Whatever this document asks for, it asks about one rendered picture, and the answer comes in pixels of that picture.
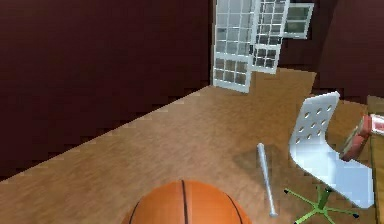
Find wooden desk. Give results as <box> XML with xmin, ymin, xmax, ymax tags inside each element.
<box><xmin>366</xmin><ymin>95</ymin><xmax>384</xmax><ymax>224</ymax></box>

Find red book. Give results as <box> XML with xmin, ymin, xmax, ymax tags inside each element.
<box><xmin>338</xmin><ymin>113</ymin><xmax>384</xmax><ymax>163</ymax></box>

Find white framed window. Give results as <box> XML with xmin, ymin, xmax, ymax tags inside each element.
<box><xmin>283</xmin><ymin>2</ymin><xmax>315</xmax><ymax>40</ymax></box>

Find orange basketball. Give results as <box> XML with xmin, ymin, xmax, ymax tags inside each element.
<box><xmin>121</xmin><ymin>179</ymin><xmax>253</xmax><ymax>224</ymax></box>

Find white chair with green base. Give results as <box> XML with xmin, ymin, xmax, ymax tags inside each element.
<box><xmin>283</xmin><ymin>91</ymin><xmax>375</xmax><ymax>224</ymax></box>

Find silver baseball bat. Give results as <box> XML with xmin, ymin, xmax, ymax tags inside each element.
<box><xmin>256</xmin><ymin>142</ymin><xmax>279</xmax><ymax>218</ymax></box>

